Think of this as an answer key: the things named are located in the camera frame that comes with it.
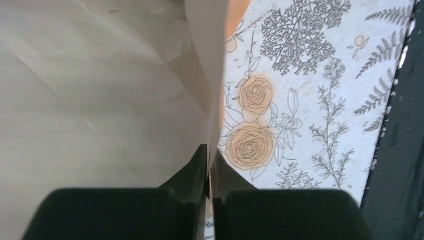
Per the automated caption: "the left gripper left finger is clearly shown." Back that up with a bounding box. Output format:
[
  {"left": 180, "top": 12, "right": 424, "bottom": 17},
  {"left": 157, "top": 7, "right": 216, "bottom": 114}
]
[{"left": 23, "top": 144, "right": 208, "bottom": 240}]

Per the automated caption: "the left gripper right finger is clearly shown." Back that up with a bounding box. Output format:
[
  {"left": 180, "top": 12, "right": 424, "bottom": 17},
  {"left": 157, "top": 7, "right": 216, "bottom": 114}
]
[{"left": 209, "top": 152, "right": 372, "bottom": 240}]

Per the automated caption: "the beige kraft wrapping paper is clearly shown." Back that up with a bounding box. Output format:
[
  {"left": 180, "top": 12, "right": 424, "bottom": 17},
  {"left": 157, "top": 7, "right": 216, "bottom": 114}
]
[{"left": 0, "top": 0, "right": 248, "bottom": 240}]

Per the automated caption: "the floral patterned table mat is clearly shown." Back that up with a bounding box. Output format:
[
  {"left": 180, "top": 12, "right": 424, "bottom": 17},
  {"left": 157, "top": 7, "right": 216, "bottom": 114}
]
[{"left": 218, "top": 0, "right": 421, "bottom": 240}]

